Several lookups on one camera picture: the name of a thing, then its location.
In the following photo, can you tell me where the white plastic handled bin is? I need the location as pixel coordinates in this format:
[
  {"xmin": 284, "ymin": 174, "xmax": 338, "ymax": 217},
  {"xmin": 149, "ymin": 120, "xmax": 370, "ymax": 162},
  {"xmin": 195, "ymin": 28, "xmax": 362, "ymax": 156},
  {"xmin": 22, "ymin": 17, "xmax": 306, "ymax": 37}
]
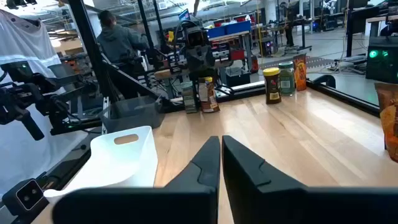
[{"xmin": 43, "ymin": 125, "xmax": 159, "ymax": 200}]

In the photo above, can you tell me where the yellow-lid brown spice jar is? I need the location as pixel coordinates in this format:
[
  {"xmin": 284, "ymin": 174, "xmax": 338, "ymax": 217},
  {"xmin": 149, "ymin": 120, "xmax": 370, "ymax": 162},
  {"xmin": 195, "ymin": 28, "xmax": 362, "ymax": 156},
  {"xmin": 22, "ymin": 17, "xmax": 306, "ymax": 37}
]
[
  {"xmin": 262, "ymin": 67, "xmax": 282, "ymax": 105},
  {"xmin": 198, "ymin": 76, "xmax": 221, "ymax": 114}
]

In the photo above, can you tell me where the orange spice pouch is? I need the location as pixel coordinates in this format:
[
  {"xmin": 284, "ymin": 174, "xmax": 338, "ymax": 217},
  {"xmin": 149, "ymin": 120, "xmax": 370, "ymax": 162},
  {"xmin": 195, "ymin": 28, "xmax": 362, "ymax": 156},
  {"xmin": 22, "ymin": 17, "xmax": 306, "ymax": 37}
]
[
  {"xmin": 292, "ymin": 53, "xmax": 308, "ymax": 92},
  {"xmin": 374, "ymin": 82, "xmax": 398, "ymax": 163}
]

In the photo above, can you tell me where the black metal frame post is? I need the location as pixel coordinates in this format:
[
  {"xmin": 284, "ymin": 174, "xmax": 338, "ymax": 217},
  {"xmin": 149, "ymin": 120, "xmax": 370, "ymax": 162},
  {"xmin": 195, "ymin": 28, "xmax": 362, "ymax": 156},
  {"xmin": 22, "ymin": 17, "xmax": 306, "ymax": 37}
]
[
  {"xmin": 136, "ymin": 0, "xmax": 165, "ymax": 60},
  {"xmin": 67, "ymin": 0, "xmax": 119, "ymax": 103}
]

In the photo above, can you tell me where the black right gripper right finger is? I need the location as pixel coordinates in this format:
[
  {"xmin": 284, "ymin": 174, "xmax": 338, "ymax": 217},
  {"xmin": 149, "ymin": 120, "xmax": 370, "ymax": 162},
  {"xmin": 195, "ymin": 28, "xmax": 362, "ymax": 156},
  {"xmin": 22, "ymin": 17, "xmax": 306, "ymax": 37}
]
[{"xmin": 221, "ymin": 134, "xmax": 398, "ymax": 224}]

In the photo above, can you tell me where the black storage crate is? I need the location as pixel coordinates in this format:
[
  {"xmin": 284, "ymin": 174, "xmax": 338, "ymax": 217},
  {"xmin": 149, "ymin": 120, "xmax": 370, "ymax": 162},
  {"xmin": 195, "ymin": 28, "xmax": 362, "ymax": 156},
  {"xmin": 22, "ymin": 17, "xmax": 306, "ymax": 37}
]
[{"xmin": 224, "ymin": 67, "xmax": 251, "ymax": 88}]

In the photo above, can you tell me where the white hanging cloth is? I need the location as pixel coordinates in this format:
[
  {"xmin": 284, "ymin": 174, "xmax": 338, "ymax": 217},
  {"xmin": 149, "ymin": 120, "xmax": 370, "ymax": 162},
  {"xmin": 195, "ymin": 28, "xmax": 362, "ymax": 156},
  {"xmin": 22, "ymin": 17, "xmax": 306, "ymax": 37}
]
[{"xmin": 0, "ymin": 8, "xmax": 91, "ymax": 195}]

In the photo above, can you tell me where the green-lid herb spice jar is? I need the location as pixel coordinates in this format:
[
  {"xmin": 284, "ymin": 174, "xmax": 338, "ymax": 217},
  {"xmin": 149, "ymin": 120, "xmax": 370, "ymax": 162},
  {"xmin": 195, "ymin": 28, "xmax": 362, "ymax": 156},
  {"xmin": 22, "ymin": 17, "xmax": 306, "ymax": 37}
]
[
  {"xmin": 181, "ymin": 81, "xmax": 198, "ymax": 114},
  {"xmin": 278, "ymin": 61, "xmax": 296, "ymax": 97}
]

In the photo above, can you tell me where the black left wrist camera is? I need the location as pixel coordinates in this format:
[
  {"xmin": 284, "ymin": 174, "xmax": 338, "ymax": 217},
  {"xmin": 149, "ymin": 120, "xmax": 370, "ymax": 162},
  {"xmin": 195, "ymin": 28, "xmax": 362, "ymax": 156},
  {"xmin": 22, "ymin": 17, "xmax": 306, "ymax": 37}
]
[{"xmin": 181, "ymin": 26, "xmax": 206, "ymax": 47}]

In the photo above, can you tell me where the translucent grey plastic bin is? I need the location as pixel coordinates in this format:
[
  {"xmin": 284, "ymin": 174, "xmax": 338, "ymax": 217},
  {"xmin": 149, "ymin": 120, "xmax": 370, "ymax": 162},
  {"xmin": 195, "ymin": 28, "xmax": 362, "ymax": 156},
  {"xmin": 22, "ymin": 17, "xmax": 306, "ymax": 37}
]
[{"xmin": 99, "ymin": 95, "xmax": 165, "ymax": 134}]

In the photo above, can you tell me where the cluttered wooden workbench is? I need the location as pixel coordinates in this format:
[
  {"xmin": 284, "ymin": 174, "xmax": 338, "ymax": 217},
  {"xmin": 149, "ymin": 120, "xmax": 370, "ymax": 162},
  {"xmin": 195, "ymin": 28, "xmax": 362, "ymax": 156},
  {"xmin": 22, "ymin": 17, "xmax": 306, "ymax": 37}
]
[{"xmin": 154, "ymin": 30, "xmax": 253, "ymax": 100}]

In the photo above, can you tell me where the laptop with blue screen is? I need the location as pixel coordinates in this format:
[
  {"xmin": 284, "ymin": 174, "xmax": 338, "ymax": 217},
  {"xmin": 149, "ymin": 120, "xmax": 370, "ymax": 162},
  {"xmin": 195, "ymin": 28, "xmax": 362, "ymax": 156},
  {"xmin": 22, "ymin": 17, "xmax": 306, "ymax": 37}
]
[{"xmin": 178, "ymin": 8, "xmax": 191, "ymax": 22}]

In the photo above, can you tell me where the black computer with green lights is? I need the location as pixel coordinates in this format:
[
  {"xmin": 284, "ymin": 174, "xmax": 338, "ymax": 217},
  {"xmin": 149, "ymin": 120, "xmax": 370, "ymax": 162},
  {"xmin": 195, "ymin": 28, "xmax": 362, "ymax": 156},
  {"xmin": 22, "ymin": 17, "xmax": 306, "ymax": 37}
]
[{"xmin": 365, "ymin": 36, "xmax": 398, "ymax": 84}]

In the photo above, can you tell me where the person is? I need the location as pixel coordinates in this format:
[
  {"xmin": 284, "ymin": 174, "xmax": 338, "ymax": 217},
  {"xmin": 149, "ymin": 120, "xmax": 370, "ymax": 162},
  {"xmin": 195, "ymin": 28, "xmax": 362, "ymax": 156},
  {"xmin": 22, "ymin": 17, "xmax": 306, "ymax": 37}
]
[
  {"xmin": 279, "ymin": 1, "xmax": 296, "ymax": 47},
  {"xmin": 96, "ymin": 9, "xmax": 150, "ymax": 99}
]

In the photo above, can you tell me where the black table-level camera box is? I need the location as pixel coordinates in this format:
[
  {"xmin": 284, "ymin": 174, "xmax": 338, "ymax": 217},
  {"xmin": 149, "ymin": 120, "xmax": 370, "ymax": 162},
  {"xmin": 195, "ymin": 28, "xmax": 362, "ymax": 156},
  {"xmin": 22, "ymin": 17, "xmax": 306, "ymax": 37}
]
[{"xmin": 1, "ymin": 178, "xmax": 50, "ymax": 217}]

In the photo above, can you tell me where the red parts box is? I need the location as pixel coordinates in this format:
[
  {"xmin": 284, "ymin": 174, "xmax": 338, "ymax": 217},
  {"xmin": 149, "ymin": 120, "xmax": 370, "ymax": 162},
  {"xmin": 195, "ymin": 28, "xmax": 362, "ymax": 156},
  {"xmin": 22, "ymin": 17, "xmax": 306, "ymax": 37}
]
[{"xmin": 230, "ymin": 48, "xmax": 246, "ymax": 62}]

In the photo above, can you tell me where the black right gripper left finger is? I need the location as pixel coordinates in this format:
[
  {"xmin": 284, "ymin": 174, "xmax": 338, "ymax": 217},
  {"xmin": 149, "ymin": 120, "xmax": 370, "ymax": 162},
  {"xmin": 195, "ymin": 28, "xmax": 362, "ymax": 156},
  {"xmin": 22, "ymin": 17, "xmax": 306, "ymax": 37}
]
[{"xmin": 51, "ymin": 135, "xmax": 221, "ymax": 224}]

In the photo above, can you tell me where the black leader arm with handle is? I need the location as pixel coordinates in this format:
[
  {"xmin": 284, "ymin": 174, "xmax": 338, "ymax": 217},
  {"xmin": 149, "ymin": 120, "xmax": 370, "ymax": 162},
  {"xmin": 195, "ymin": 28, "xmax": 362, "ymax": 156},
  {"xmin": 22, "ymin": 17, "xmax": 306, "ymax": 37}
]
[{"xmin": 0, "ymin": 62, "xmax": 105, "ymax": 141}]

